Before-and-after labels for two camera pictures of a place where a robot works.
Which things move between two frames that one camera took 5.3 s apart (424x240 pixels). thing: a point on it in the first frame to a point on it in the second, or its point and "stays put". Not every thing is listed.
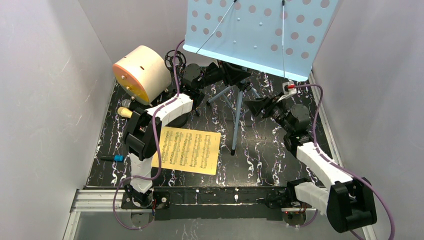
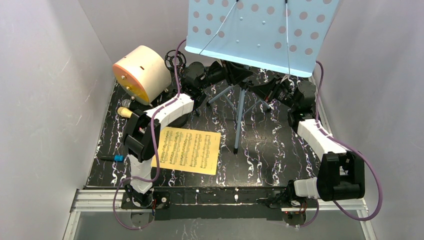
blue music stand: x=281 y=37 stays put
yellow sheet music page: x=187 y=150 stays put
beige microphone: x=125 y=112 stays put
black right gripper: x=268 y=106 to x=268 y=91
